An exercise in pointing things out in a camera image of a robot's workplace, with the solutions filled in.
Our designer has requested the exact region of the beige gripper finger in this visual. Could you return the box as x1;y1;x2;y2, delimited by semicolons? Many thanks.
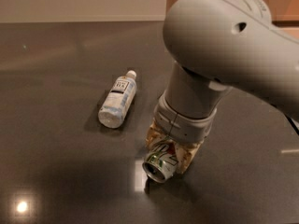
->
146;119;169;150
175;141;203;175

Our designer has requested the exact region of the silver green 7up can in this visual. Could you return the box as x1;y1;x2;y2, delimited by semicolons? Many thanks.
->
142;143;178;183

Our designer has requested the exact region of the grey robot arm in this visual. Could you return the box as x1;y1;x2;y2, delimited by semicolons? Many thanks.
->
143;0;299;183

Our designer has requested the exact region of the white plastic water bottle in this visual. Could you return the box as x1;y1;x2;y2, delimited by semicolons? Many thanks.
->
98;70;136;129

